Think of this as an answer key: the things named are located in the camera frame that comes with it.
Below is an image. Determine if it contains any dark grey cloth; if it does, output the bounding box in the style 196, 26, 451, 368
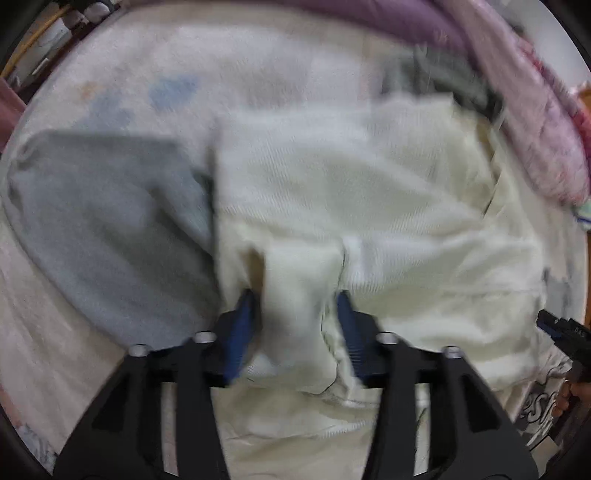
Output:
381, 48, 506, 125

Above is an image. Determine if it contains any person's right hand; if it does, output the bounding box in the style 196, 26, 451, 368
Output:
552, 381, 583, 418

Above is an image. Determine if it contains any purple blanket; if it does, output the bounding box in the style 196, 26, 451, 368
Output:
277, 0, 467, 58

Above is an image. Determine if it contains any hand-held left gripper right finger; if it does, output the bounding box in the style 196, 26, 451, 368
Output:
335, 291, 540, 480

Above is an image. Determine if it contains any white printed bed sheet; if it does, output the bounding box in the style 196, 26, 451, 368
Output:
0, 0, 591, 480

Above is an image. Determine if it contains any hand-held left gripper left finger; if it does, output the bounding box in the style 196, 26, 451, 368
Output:
54, 289, 262, 480

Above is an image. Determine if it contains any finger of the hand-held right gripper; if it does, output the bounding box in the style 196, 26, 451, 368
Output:
537, 310, 591, 384

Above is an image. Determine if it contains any grey garment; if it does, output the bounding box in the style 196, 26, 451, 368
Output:
4, 130, 222, 349

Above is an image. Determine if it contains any cream white garment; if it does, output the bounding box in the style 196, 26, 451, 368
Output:
213, 92, 550, 437

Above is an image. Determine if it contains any pink quilt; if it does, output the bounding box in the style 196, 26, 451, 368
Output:
434, 0, 591, 206

